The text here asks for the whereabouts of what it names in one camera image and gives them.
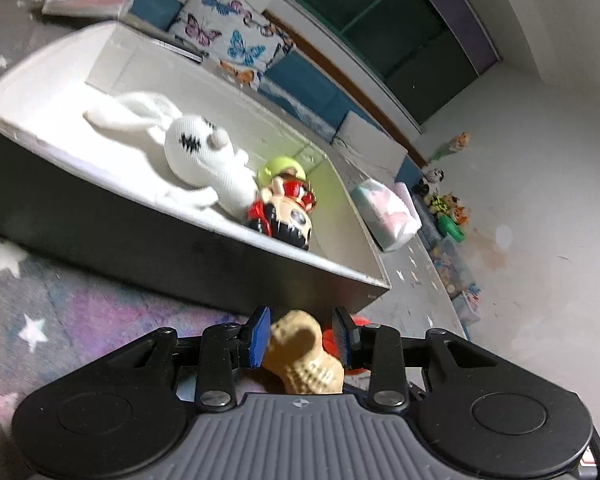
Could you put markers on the dark window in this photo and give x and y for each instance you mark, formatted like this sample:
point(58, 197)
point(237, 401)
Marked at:
point(405, 35)

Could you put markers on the green yellow ball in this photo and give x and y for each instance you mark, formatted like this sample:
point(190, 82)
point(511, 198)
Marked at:
point(282, 166)

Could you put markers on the butterfly print cushion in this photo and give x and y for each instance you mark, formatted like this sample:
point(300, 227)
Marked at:
point(230, 25)

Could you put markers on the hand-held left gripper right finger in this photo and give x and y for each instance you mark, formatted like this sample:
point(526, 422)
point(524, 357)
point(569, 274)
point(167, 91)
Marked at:
point(342, 340)

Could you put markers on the pile of plush toys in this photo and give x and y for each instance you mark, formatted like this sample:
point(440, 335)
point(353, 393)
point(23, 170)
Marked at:
point(452, 215)

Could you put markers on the beige peanut toy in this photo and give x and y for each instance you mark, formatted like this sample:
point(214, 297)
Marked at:
point(305, 365)

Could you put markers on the red horned toy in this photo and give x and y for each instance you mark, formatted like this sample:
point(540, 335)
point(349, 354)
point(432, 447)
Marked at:
point(361, 320)

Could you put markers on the pink white tissue pack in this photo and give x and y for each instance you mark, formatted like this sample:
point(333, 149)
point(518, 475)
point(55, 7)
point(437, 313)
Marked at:
point(390, 215)

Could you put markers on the beige cushion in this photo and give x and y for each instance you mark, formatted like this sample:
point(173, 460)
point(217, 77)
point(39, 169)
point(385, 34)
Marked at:
point(370, 140)

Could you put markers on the orange green doll figure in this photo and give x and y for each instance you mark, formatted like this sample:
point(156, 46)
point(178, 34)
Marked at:
point(452, 146)

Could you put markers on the white plush rabbit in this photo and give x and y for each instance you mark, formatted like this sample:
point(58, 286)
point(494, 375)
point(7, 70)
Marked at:
point(200, 155)

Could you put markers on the grey cardboard box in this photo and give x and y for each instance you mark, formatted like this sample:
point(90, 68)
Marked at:
point(130, 240)

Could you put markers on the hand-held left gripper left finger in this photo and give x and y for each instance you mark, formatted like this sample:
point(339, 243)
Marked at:
point(260, 337)

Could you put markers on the red black doll figure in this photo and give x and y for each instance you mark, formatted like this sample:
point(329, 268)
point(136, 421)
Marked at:
point(290, 215)

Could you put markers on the blue sofa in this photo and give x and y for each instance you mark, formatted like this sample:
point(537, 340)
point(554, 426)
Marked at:
point(310, 85)

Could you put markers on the black white plush toy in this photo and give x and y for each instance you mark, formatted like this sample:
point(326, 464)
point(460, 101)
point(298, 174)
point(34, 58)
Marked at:
point(432, 179)

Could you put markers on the clear toy storage bin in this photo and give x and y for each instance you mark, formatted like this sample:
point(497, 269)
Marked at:
point(455, 270)

